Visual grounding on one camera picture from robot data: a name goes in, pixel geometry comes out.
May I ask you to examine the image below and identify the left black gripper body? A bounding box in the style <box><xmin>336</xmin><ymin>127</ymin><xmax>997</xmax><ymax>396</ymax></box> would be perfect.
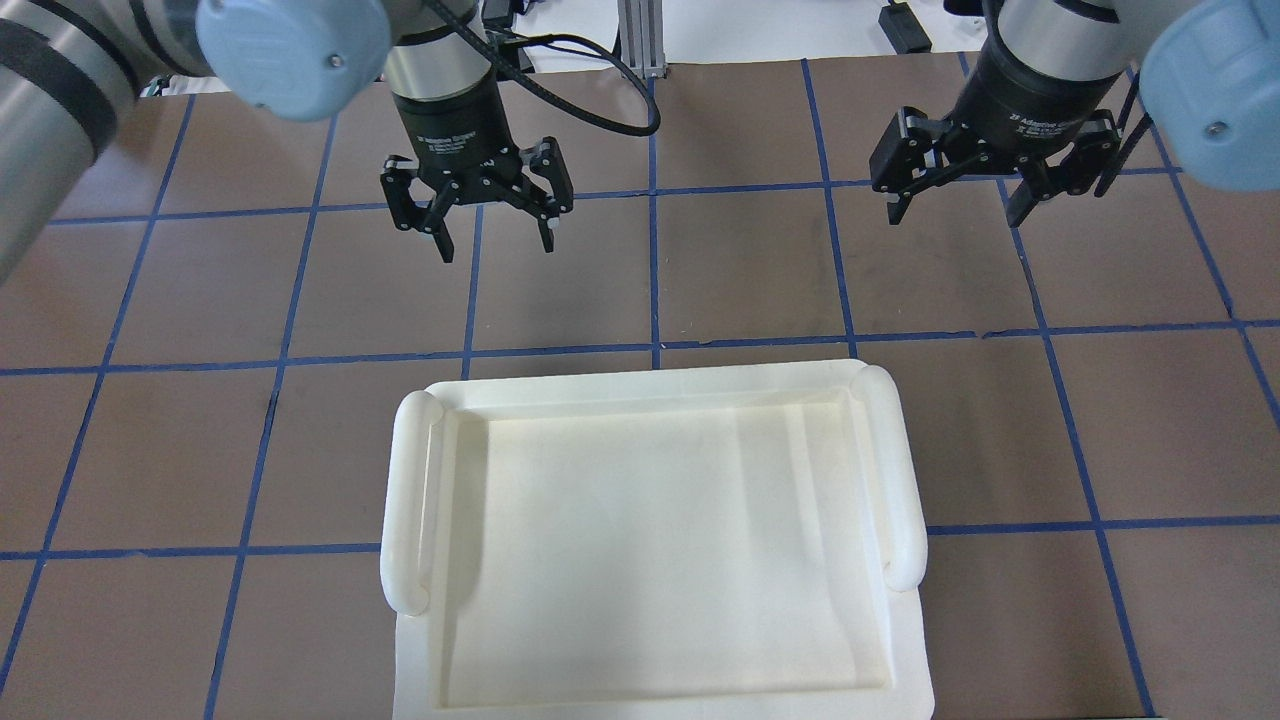
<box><xmin>380</xmin><ymin>79</ymin><xmax>575</xmax><ymax>233</ymax></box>

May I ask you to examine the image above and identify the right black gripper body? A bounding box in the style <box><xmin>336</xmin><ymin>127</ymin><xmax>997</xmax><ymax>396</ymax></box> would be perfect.
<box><xmin>869</xmin><ymin>45</ymin><xmax>1121</xmax><ymax>201</ymax></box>

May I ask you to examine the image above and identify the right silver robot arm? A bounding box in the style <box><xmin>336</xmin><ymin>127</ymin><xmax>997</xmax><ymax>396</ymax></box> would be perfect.
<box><xmin>869</xmin><ymin>1</ymin><xmax>1279</xmax><ymax>228</ymax></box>

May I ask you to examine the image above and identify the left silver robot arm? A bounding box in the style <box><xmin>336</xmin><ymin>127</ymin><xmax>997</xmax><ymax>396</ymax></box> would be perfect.
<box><xmin>1</xmin><ymin>1</ymin><xmax>573</xmax><ymax>275</ymax></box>

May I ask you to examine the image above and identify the black power adapter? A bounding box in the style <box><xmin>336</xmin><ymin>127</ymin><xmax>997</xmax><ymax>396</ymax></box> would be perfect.
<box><xmin>877</xmin><ymin>1</ymin><xmax>933</xmax><ymax>55</ymax></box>

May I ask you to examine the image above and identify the white plastic tray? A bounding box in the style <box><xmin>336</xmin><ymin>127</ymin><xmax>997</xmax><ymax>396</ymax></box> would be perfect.
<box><xmin>380</xmin><ymin>359</ymin><xmax>934</xmax><ymax>719</ymax></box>

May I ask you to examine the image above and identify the aluminium frame post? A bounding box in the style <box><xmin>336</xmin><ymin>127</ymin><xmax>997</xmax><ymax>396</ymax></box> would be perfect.
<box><xmin>616</xmin><ymin>0</ymin><xmax>669</xmax><ymax>79</ymax></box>

